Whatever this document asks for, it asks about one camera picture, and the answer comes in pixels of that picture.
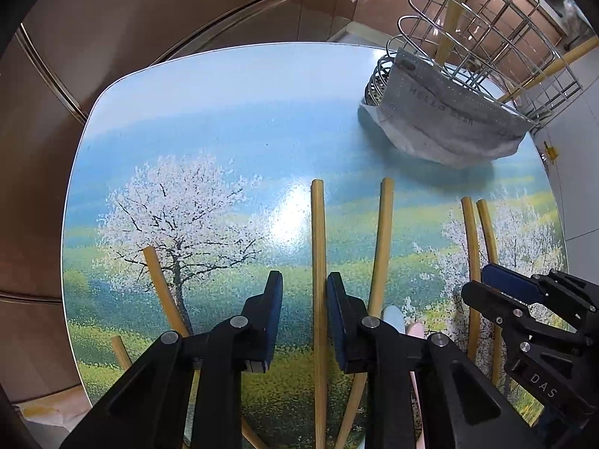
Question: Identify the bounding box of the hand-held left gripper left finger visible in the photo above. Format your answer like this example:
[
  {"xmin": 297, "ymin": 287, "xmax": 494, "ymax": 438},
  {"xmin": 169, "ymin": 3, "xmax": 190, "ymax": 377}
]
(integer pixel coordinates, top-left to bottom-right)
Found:
[{"xmin": 60, "ymin": 270, "xmax": 284, "ymax": 449}]

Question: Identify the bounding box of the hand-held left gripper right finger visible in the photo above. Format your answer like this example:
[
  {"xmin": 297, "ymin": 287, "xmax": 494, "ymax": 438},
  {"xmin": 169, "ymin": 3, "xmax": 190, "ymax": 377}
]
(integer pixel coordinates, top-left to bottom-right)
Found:
[{"xmin": 326, "ymin": 271, "xmax": 546, "ymax": 449}]

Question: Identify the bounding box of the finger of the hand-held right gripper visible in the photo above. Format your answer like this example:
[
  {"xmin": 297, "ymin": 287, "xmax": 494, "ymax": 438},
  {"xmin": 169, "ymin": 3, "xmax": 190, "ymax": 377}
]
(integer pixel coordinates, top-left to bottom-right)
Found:
[
  {"xmin": 461, "ymin": 281, "xmax": 581, "ymax": 338},
  {"xmin": 481, "ymin": 263, "xmax": 599, "ymax": 326}
]

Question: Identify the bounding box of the light blue ceramic spoon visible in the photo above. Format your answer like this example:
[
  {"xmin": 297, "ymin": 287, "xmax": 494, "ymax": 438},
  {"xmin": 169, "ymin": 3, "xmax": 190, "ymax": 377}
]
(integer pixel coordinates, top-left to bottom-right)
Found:
[{"xmin": 381, "ymin": 305, "xmax": 405, "ymax": 335}]

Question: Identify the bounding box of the pink ceramic spoon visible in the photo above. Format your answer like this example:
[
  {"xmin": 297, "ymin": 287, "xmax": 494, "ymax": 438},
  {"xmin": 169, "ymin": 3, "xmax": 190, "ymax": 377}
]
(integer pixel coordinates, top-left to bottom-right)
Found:
[{"xmin": 405, "ymin": 322, "xmax": 428, "ymax": 449}]

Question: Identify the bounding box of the metal wire utensil holder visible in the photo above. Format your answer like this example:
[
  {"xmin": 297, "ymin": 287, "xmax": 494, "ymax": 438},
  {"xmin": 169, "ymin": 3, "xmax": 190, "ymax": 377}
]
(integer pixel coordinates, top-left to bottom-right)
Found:
[{"xmin": 362, "ymin": 0, "xmax": 583, "ymax": 122}]

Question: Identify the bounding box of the grey holder liner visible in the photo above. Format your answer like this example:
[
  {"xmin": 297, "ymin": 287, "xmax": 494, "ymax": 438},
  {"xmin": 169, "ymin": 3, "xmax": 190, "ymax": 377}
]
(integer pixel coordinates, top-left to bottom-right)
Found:
[{"xmin": 358, "ymin": 48, "xmax": 539, "ymax": 165}]

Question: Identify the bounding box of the yellow printed plastic bag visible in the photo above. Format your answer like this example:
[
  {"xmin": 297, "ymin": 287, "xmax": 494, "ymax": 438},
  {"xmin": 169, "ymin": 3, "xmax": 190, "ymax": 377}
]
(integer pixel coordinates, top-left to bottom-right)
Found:
[{"xmin": 14, "ymin": 384, "xmax": 89, "ymax": 431}]

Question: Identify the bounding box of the brown kitchen cabinet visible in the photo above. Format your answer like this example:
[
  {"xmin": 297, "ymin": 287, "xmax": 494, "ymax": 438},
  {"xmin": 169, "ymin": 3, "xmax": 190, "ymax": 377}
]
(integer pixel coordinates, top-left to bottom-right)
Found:
[{"xmin": 0, "ymin": 0, "xmax": 569, "ymax": 405}]

